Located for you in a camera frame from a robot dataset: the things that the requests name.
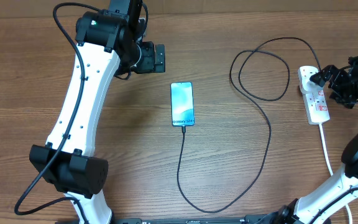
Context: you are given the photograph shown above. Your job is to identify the white power extension strip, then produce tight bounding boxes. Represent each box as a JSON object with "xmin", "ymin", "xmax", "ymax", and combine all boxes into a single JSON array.
[{"xmin": 298, "ymin": 66, "xmax": 330, "ymax": 125}]

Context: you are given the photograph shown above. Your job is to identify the blue Samsung Galaxy smartphone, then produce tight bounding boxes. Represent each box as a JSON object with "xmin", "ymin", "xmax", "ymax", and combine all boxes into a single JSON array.
[{"xmin": 170, "ymin": 82, "xmax": 195, "ymax": 126}]

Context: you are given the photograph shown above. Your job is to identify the black USB charging cable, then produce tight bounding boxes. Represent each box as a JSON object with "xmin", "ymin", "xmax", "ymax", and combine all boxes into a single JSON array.
[{"xmin": 176, "ymin": 37, "xmax": 324, "ymax": 215}]

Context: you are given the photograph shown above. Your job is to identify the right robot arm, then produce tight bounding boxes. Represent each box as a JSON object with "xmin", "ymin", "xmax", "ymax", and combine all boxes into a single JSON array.
[{"xmin": 259, "ymin": 56, "xmax": 358, "ymax": 223}]

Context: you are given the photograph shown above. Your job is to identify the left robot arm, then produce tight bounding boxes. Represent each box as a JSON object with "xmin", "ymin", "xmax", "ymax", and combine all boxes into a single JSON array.
[{"xmin": 29, "ymin": 1, "xmax": 165, "ymax": 223}]

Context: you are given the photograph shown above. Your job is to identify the white USB charger plug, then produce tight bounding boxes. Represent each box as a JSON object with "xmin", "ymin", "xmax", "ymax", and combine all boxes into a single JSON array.
[{"xmin": 300, "ymin": 77, "xmax": 323, "ymax": 94}]

